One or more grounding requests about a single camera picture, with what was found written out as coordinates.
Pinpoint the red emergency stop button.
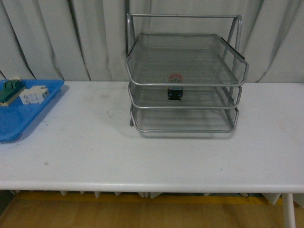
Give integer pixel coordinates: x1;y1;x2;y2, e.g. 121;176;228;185
167;74;183;100

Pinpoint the silver mesh three-tier rack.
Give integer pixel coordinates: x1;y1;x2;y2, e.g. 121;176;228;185
126;13;249;133

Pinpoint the white pleated curtain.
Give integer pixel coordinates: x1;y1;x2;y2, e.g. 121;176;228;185
0;0;304;83

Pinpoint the white circuit breaker module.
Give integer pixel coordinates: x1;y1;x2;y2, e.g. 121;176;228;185
19;85;50;105

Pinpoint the blue plastic tray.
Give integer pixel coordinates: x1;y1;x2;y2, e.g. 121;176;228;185
0;80;64;143

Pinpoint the green terminal block component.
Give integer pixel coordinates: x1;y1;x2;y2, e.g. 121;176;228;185
0;79;26;106

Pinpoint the white table leg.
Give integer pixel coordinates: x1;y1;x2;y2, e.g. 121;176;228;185
281;193;296;228

